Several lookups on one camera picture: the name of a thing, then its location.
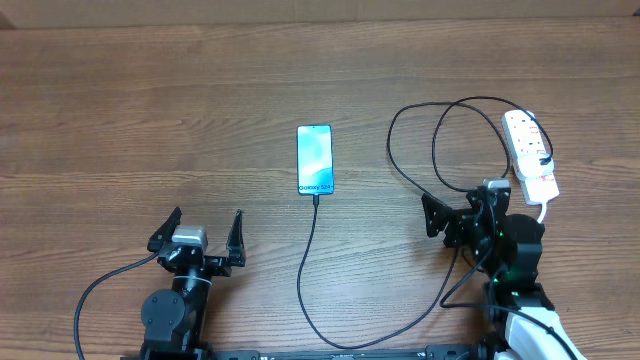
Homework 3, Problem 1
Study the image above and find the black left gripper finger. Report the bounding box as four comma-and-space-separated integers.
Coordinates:
226, 209, 246, 267
147, 207, 182, 253

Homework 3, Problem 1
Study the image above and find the black USB charger cable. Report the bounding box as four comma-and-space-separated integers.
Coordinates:
296, 95, 555, 350

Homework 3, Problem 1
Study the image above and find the blue Galaxy smartphone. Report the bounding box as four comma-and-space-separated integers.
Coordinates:
296, 124, 335, 195

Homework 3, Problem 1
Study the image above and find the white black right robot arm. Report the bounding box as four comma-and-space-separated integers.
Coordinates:
421, 180, 583, 360

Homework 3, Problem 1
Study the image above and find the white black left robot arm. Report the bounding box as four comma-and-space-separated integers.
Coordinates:
73, 207, 246, 359

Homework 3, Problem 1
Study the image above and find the white charger adapter plug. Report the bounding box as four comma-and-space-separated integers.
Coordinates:
514, 153, 555, 181

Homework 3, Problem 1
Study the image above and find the white power strip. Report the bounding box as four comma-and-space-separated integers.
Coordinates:
502, 110, 559, 205

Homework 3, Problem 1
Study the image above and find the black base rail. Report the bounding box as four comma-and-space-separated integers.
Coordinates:
124, 344, 476, 360

